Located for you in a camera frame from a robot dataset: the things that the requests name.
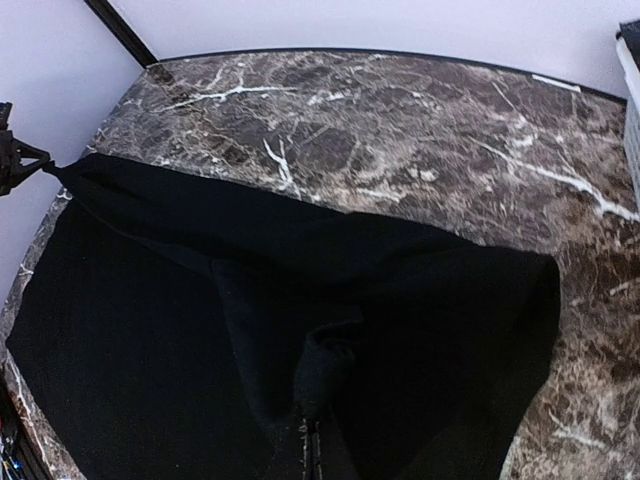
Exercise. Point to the white laundry basket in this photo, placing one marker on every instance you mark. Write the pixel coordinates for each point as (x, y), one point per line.
(627, 49)

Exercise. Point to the left black frame post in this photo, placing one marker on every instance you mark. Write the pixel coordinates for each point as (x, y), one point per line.
(122, 32)

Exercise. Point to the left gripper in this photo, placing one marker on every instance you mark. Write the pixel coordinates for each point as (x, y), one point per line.
(19, 160)

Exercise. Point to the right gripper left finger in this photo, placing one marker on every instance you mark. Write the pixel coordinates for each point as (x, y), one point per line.
(305, 436)

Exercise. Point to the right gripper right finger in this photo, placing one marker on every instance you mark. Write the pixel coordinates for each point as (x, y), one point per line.
(316, 454)

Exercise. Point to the black t-shirt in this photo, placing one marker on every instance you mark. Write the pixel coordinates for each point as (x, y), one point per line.
(178, 327)

